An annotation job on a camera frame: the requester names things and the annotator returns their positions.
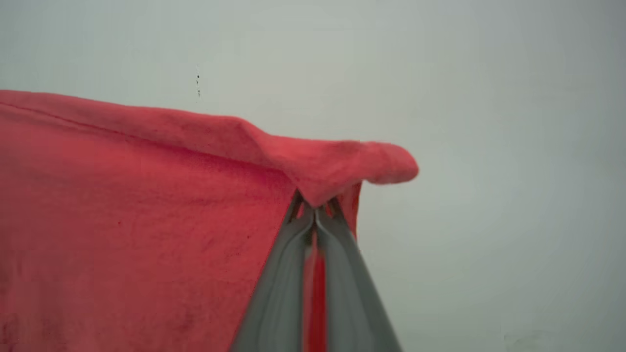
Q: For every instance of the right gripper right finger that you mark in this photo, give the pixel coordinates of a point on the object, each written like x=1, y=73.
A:
x=352, y=303

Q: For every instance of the red fleece garment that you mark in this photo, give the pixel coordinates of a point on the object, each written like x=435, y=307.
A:
x=122, y=220

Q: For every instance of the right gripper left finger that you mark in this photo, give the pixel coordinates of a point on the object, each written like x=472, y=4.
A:
x=279, y=303

